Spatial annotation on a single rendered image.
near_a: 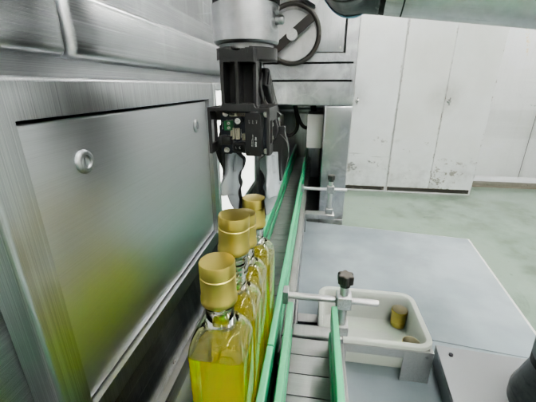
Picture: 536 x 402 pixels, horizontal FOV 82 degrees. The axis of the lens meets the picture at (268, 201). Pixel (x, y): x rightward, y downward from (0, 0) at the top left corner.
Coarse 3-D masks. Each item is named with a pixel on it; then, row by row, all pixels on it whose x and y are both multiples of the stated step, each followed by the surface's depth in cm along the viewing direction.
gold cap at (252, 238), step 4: (240, 208) 41; (244, 208) 41; (248, 212) 39; (252, 212) 39; (252, 216) 38; (252, 220) 38; (252, 224) 39; (252, 228) 39; (252, 232) 39; (252, 236) 39; (252, 240) 39; (256, 240) 40; (252, 244) 39; (256, 244) 40
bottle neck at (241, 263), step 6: (234, 258) 33; (240, 258) 34; (246, 258) 35; (240, 264) 34; (246, 264) 35; (240, 270) 34; (246, 270) 35; (240, 276) 34; (240, 282) 35; (246, 282) 36; (240, 288) 35
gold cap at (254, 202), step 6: (246, 198) 44; (252, 198) 44; (258, 198) 44; (264, 198) 45; (246, 204) 44; (252, 204) 43; (258, 204) 44; (258, 210) 44; (264, 210) 45; (258, 216) 44; (264, 216) 45; (258, 222) 44; (264, 222) 45; (258, 228) 45
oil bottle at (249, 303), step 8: (248, 280) 38; (248, 288) 36; (256, 288) 37; (240, 296) 35; (248, 296) 35; (256, 296) 36; (240, 304) 34; (248, 304) 35; (256, 304) 36; (240, 312) 34; (248, 312) 34; (256, 312) 36; (256, 320) 36; (256, 328) 36; (256, 336) 36; (256, 344) 37; (256, 352) 37; (256, 360) 37; (256, 368) 38; (256, 376) 38; (256, 384) 39; (256, 392) 39
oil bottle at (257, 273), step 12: (252, 264) 41; (264, 264) 43; (252, 276) 40; (264, 276) 42; (264, 288) 43; (264, 300) 43; (264, 312) 44; (264, 324) 45; (264, 336) 45; (264, 348) 46
